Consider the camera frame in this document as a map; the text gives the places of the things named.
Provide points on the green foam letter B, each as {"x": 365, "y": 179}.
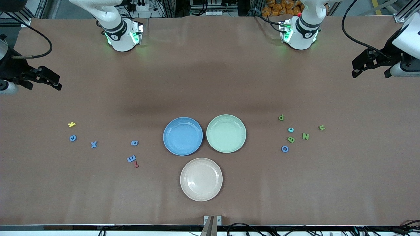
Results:
{"x": 291, "y": 139}

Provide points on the blue foam letter O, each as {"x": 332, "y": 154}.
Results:
{"x": 282, "y": 149}

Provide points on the blue foam letter E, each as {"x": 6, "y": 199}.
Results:
{"x": 131, "y": 158}

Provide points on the beige plate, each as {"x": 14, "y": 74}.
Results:
{"x": 201, "y": 179}

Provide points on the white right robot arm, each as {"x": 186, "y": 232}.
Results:
{"x": 119, "y": 39}

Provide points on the pile of orange objects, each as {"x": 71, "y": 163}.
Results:
{"x": 279, "y": 8}

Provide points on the blue plate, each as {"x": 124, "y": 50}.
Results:
{"x": 183, "y": 136}

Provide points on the yellow foam letter k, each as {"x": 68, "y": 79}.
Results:
{"x": 72, "y": 124}

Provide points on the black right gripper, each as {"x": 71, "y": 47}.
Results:
{"x": 10, "y": 69}

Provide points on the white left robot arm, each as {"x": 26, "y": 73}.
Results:
{"x": 303, "y": 36}

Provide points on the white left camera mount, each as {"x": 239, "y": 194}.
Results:
{"x": 403, "y": 71}

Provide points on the power strip with plugs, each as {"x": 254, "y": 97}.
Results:
{"x": 141, "y": 6}

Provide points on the metal camera bracket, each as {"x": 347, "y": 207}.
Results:
{"x": 210, "y": 226}

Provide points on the white power strip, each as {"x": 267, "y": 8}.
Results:
{"x": 215, "y": 13}

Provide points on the light green plate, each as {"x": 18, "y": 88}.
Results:
{"x": 226, "y": 133}

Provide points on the green foam letter N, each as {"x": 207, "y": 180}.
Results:
{"x": 305, "y": 136}

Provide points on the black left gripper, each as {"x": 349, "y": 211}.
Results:
{"x": 391, "y": 46}

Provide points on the blue letter Q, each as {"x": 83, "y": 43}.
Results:
{"x": 70, "y": 138}

